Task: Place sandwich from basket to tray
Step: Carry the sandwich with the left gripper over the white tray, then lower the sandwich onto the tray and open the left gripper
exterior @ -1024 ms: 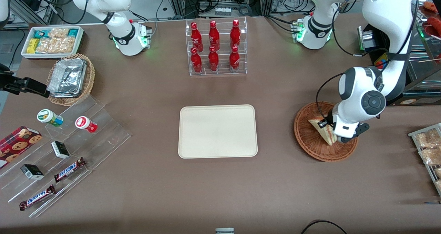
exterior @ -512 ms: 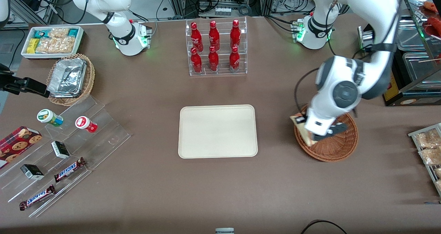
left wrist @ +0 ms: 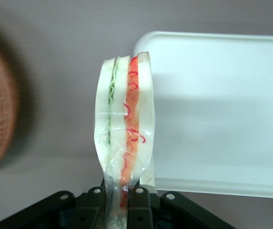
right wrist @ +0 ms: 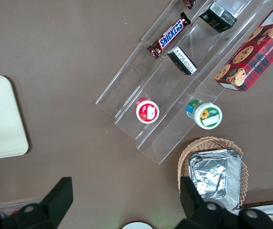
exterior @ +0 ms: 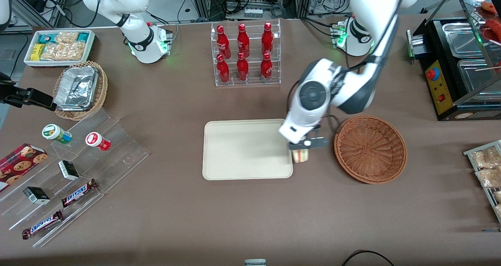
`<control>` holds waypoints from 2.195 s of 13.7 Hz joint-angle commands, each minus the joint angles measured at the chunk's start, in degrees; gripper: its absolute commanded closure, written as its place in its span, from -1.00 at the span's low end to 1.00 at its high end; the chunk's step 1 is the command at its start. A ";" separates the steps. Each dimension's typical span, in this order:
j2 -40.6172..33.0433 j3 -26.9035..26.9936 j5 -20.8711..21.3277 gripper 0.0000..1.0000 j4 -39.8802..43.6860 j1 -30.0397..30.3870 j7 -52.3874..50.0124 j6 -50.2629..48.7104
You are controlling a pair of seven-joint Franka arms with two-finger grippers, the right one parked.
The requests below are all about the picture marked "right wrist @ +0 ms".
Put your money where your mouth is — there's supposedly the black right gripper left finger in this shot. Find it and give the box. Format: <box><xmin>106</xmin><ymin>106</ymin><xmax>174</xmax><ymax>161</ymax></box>
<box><xmin>0</xmin><ymin>177</ymin><xmax>74</xmax><ymax>229</ymax></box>

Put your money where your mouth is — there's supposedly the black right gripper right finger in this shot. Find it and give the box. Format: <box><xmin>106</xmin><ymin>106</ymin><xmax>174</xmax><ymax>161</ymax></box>
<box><xmin>174</xmin><ymin>176</ymin><xmax>273</xmax><ymax>229</ymax></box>

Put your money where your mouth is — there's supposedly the aluminium foil tray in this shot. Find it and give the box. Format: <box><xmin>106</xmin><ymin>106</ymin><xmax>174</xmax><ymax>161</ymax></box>
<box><xmin>188</xmin><ymin>149</ymin><xmax>242</xmax><ymax>211</ymax></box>

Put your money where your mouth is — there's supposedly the light tan wicker basket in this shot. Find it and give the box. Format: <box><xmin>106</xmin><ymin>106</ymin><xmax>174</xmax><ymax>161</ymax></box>
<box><xmin>177</xmin><ymin>136</ymin><xmax>249</xmax><ymax>208</ymax></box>

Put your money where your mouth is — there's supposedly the pale plastic serving tray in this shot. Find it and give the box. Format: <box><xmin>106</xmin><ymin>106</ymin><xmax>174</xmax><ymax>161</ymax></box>
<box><xmin>0</xmin><ymin>75</ymin><xmax>29</xmax><ymax>161</ymax></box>

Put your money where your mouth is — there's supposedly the green-lidded sunflower cup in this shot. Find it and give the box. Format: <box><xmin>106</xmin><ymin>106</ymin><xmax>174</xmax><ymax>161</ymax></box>
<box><xmin>186</xmin><ymin>99</ymin><xmax>223</xmax><ymax>130</ymax></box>

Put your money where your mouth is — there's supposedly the red-lidded small cup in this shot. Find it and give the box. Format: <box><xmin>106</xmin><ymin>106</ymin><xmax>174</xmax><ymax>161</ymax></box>
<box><xmin>135</xmin><ymin>97</ymin><xmax>160</xmax><ymax>124</ymax></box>

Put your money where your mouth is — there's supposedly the clear acrylic stepped display stand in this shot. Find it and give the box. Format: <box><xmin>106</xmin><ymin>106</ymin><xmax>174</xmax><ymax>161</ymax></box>
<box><xmin>95</xmin><ymin>0</ymin><xmax>273</xmax><ymax>165</ymax></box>

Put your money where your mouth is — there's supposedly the small black carton box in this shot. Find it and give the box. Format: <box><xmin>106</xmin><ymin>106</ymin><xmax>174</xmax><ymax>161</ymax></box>
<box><xmin>167</xmin><ymin>46</ymin><xmax>198</xmax><ymax>76</ymax></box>
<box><xmin>199</xmin><ymin>1</ymin><xmax>238</xmax><ymax>33</ymax></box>

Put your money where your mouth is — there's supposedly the red tartan cookie box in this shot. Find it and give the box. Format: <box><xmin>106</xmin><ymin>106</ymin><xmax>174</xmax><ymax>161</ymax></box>
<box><xmin>214</xmin><ymin>0</ymin><xmax>273</xmax><ymax>92</ymax></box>

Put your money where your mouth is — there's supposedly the Snickers chocolate bar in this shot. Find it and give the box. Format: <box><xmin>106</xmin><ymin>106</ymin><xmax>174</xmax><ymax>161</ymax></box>
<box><xmin>147</xmin><ymin>11</ymin><xmax>191</xmax><ymax>60</ymax></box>

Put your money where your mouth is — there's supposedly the dark red candy wrapper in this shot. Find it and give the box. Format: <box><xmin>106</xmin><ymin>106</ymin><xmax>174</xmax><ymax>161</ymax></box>
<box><xmin>183</xmin><ymin>0</ymin><xmax>196</xmax><ymax>10</ymax></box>

